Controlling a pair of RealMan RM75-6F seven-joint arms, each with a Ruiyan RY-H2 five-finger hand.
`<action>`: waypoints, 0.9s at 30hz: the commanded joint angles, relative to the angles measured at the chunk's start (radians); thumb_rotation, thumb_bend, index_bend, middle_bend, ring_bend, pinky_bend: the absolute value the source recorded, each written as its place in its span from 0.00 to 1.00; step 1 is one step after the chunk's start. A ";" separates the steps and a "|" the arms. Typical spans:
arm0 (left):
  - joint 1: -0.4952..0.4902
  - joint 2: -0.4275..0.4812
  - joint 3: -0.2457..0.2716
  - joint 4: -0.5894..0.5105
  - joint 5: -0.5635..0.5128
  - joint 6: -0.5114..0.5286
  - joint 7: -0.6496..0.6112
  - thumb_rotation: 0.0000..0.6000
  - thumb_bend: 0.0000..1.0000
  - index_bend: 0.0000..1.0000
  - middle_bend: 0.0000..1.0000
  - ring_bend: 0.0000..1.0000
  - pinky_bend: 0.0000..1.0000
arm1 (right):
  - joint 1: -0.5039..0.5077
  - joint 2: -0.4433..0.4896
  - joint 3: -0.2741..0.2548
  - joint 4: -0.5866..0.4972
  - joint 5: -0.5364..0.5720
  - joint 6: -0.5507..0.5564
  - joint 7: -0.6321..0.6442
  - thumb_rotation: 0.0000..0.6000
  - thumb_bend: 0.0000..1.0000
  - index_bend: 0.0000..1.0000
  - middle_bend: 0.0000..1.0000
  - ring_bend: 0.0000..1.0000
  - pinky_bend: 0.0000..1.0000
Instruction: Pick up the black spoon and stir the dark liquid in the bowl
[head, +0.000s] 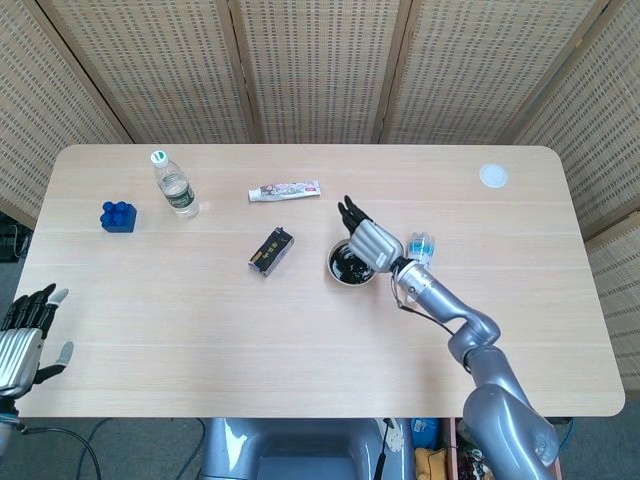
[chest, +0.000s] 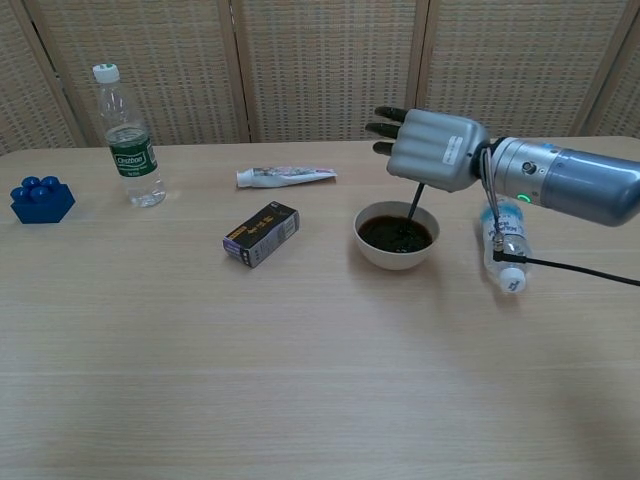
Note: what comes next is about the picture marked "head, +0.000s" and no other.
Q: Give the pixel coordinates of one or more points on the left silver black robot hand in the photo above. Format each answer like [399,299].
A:
[20,350]

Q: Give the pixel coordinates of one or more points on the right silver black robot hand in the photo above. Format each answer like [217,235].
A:
[375,242]

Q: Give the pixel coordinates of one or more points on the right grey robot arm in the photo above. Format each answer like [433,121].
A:
[490,370]

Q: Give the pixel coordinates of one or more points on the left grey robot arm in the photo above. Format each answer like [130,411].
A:
[5,420]

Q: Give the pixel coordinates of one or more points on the blue label water bottle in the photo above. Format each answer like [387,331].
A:
[425,247]

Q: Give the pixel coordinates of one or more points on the white toothpaste tube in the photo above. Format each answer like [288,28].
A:
[285,191]

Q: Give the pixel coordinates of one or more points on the black and purple carton box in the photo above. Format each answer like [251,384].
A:
[271,251]

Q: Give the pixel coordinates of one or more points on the white round table grommet cap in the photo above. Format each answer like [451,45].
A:
[494,176]

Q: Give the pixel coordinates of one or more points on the blue studded building block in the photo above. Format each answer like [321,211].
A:
[119,220]

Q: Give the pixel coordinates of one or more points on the woven bamboo folding screen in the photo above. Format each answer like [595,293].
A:
[320,65]

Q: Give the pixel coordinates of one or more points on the blue plastic bag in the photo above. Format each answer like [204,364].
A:
[425,432]

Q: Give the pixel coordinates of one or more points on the green label water bottle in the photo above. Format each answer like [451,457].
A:
[177,192]

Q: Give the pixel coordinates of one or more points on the grey robot torso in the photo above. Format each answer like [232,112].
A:
[300,450]

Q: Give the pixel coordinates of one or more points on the yellow cloth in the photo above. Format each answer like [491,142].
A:
[430,465]

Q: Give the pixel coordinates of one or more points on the crate of mixed clutter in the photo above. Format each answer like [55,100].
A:
[462,460]

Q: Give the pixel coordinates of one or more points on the white perforated bracket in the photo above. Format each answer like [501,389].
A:
[394,436]

